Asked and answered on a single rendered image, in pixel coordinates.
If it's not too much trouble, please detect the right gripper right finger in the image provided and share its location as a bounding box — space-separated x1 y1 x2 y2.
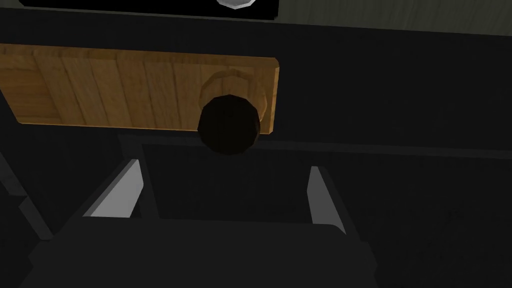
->
306 165 361 241

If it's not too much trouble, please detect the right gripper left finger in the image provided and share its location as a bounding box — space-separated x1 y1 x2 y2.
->
71 158 160 220

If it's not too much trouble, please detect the wooden drawer front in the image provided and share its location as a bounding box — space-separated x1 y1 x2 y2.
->
0 43 281 135

